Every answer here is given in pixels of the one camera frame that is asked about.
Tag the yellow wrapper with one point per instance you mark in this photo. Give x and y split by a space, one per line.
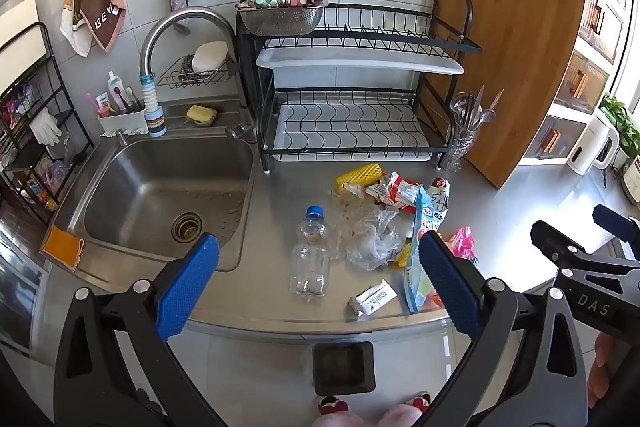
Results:
404 254

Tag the yellow foam net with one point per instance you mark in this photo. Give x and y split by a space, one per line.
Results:
359 177

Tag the black storage rack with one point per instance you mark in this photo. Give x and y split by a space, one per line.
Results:
50 57

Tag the wooden cutting board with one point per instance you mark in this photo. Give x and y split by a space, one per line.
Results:
505 72

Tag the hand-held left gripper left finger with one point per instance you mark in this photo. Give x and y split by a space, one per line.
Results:
190 287

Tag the person's pink trouser leg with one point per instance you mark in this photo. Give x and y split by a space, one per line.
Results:
335 421
402 417

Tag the light blue snack bag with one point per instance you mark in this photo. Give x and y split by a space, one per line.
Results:
415 267

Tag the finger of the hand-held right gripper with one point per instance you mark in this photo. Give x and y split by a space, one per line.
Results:
560 244
612 219

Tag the white sponge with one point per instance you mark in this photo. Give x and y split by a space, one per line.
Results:
209 57

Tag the white snack bag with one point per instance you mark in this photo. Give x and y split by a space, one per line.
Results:
441 202

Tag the stainless steel sink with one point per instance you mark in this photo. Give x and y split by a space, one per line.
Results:
150 187

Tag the dark toothbrush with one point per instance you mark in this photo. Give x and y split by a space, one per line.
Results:
131 99

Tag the green potted plant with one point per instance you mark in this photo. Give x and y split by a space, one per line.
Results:
622 117

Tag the white brown hanging towel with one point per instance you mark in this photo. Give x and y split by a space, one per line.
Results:
75 7

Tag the clear plastic film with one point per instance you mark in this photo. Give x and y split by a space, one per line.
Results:
347 199

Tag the steel wool scourer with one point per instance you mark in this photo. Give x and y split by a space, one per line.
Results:
187 66

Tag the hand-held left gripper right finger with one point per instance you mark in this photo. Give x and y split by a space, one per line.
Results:
450 287

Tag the chrome gooseneck faucet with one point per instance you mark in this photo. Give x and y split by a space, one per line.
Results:
172 18

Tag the pink wrapper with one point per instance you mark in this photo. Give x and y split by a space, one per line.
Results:
462 244

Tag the white toothbrush holder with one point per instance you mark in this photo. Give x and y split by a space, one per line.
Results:
122 122

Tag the sink drain strainer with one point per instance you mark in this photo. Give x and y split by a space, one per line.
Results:
186 227

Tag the red white slipper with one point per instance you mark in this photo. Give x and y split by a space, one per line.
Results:
417 403
332 403

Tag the white narrow drip tray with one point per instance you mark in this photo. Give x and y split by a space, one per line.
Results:
350 63

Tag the steel colander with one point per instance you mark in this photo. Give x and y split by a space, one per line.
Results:
280 22

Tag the black dish rack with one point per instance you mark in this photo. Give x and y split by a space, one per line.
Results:
350 152

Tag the glass cup with cutlery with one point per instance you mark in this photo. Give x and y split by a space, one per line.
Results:
467 112

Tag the white wide drip tray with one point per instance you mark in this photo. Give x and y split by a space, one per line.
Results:
320 114

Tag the glass cutlery holder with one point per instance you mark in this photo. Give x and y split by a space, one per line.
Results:
460 149

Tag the small white packet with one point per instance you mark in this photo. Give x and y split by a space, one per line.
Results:
375 299

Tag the pink toothbrush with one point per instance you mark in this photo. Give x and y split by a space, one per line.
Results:
95 102

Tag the white gloves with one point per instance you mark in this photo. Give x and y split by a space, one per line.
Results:
46 127

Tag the red snack wrapper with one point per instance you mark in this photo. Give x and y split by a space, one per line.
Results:
395 194

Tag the person's right hand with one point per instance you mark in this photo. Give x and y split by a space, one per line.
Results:
600 372

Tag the white electric kettle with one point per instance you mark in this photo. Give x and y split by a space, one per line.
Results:
592 142

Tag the yellow sponge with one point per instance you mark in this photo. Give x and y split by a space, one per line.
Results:
200 114

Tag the clear plastic bottle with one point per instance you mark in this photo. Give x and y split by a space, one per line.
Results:
310 257

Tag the blue white faucet extension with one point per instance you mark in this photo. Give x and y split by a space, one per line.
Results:
152 107

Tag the clear plastic bag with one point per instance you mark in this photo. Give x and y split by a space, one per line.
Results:
372 237

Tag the black trash bin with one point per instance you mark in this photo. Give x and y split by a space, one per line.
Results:
343 367

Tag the orange cloth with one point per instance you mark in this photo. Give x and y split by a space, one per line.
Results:
62 247

